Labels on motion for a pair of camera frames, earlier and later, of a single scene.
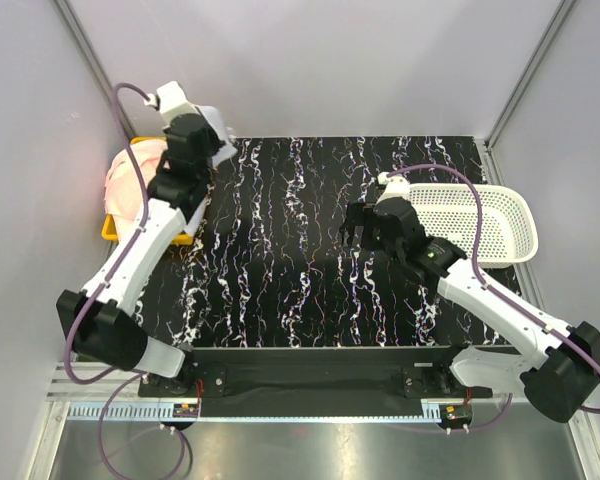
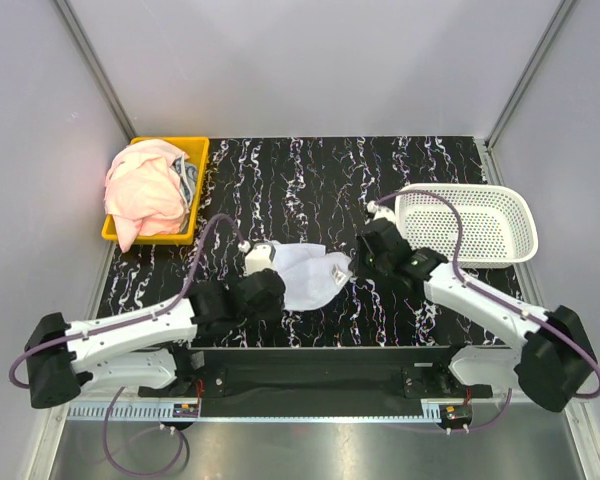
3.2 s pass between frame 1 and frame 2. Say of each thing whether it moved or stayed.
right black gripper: moved
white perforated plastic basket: stayed
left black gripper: moved
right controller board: stayed
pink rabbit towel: stayed
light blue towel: moved
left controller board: stayed
